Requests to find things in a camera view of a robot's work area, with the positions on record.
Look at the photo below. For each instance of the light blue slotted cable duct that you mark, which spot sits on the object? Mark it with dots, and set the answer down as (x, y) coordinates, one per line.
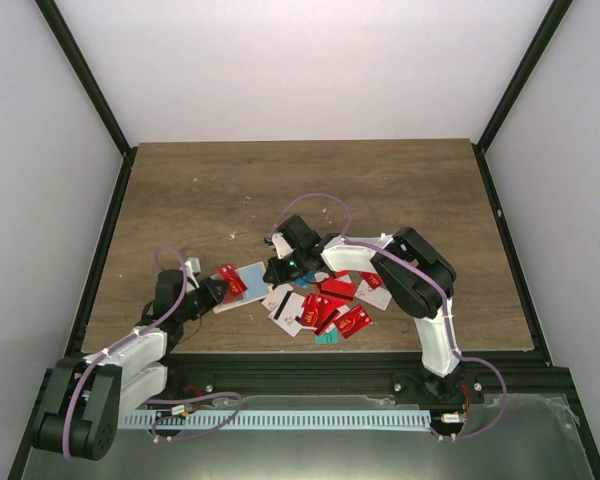
(382, 420)

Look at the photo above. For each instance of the teal card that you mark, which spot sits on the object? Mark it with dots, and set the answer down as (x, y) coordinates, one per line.
(329, 337)

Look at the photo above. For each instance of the red vip card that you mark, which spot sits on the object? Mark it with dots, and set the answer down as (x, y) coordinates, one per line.
(319, 312)
(374, 281)
(236, 286)

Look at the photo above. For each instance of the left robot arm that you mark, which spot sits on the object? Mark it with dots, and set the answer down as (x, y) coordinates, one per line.
(87, 396)

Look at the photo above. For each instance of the white black red card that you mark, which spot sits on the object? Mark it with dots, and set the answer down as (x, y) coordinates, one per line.
(378, 297)

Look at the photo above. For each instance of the red gold card middle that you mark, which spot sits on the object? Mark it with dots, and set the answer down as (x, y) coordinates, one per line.
(351, 322)

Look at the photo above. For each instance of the black aluminium frame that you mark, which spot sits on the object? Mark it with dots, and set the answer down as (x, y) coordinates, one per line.
(350, 373)

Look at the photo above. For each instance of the blue card upper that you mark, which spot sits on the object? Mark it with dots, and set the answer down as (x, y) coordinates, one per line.
(306, 280)

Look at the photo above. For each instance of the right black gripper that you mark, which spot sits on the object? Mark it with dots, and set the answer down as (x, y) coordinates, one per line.
(280, 276)

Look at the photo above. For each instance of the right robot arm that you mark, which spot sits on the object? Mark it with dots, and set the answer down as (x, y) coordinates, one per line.
(418, 278)

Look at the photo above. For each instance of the beige leather card holder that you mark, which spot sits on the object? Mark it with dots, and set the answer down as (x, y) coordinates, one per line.
(246, 285)

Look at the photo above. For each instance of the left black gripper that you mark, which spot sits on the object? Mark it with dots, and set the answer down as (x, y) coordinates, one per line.
(214, 297)

